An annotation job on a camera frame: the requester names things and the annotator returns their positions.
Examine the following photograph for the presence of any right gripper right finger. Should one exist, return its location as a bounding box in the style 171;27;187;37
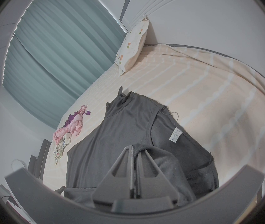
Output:
136;149;178;201

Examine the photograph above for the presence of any bed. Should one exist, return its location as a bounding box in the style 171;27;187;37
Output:
27;0;265;200

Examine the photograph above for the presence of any white printed pillow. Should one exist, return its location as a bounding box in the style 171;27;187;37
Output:
115;18;150;76

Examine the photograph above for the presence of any blue-green curtain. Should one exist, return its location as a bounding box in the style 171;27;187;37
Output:
2;0;128;130

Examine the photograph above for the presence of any purple garment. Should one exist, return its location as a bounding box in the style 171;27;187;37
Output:
64;110;92;128

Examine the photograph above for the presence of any white printed garment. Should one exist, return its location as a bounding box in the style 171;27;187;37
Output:
53;134;72;166

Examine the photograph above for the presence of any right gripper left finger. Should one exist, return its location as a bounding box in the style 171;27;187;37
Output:
92;145;135;200

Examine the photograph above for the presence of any pink garment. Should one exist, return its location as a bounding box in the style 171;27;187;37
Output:
53;105;87;145

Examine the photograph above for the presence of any black T-shirt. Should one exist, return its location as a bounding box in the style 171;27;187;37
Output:
54;86;219;209

